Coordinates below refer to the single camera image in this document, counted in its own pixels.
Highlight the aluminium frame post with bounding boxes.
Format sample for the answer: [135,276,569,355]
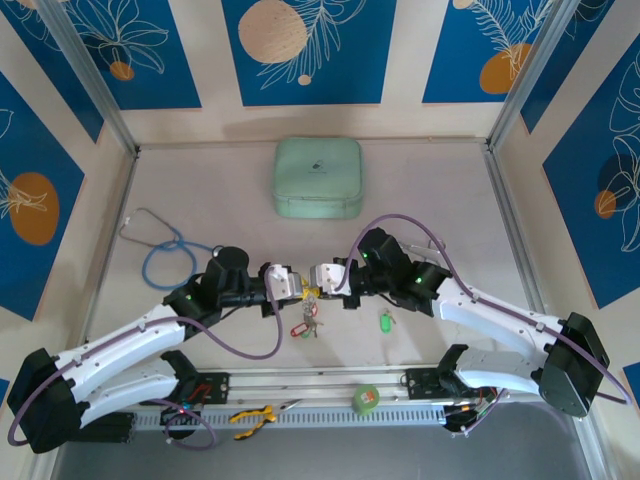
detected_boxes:
[37,0,141,157]
[487,0,576,151]

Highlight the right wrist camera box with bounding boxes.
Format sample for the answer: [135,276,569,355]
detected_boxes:
[308,261,351,297]

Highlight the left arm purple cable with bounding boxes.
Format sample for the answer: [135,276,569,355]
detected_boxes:
[7,272,287,450]

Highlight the grey slotted cable duct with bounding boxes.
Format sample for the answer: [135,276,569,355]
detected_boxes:
[134,407,446,431]

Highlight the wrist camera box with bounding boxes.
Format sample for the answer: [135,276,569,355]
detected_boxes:
[266,263,305,302]
[308,261,351,297]

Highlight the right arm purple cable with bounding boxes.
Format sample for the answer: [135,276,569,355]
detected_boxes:
[335,214,632,440]

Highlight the blue tube stethoscope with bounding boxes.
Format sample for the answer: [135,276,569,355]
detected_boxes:
[119,207,217,291]

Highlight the aluminium side rail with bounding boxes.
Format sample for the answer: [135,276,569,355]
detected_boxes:
[482,144,564,362]

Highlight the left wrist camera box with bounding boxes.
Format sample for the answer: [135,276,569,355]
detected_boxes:
[266,263,305,302]

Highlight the silver metal forceps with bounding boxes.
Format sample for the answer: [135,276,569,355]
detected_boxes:
[398,242,444,266]

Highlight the black electronics board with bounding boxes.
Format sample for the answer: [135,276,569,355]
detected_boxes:
[159,402,202,427]
[443,387,504,432]

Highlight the green tape roll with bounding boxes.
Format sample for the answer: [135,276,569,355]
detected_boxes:
[352,383,382,415]

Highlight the black profile block stack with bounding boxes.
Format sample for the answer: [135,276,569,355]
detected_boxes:
[74,412,137,444]

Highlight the mint green zip case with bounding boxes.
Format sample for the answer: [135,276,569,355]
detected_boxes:
[272,137,365,220]

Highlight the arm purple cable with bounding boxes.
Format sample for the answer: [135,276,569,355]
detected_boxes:
[7,272,287,450]
[335,214,632,440]

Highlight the yellow black pliers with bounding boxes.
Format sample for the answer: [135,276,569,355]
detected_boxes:
[229,399,304,441]

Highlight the aluminium rail frame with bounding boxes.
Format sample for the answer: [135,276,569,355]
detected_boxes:
[42,362,589,416]

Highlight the key ring with coloured tags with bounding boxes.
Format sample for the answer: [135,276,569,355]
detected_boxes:
[299,295,321,324]

